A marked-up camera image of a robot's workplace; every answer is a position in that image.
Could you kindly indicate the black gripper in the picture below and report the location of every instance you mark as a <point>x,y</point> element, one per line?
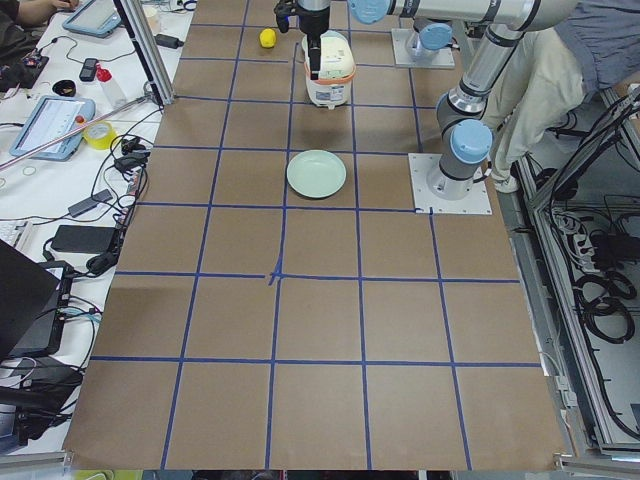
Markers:
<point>313,22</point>

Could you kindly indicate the white rice cooker orange handle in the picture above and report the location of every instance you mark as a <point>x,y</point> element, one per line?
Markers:
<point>337,69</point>

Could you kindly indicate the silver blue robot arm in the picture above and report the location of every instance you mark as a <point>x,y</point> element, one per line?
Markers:
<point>466,139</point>
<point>432,35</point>

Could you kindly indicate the green plate near arm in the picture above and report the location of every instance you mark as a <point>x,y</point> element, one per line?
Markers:
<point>316,174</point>

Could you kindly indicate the yellow lemon toy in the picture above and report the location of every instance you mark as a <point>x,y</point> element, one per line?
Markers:
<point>267,38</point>

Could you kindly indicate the black power adapter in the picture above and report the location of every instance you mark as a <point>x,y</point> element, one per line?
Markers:
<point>168,41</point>

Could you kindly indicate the metal rod stand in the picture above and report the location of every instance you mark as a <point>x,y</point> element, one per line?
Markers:
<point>16,110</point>

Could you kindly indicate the red cap squeeze bottle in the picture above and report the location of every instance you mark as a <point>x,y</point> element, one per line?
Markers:
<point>110,87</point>

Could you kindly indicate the yellow tape roll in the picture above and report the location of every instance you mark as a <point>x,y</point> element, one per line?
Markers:
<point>99,135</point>

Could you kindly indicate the black phone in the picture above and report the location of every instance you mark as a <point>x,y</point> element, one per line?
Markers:
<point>88,70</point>

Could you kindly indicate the black round cup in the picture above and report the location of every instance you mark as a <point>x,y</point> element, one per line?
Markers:
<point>64,88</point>

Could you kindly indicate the blue teach pendant tablet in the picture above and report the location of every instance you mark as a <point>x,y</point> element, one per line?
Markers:
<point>53,117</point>

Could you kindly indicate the large black power brick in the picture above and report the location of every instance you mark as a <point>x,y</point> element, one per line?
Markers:
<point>83,239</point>

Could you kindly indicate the person in beige trousers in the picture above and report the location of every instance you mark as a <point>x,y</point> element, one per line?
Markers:
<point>553,71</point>

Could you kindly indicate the black laptop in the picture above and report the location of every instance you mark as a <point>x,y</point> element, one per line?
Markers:
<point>33,296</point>

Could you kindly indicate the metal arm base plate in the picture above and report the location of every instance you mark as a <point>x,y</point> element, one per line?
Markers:
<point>435,193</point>
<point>409,53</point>

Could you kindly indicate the aluminium frame post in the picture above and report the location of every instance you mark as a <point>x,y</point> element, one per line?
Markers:
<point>133,18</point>

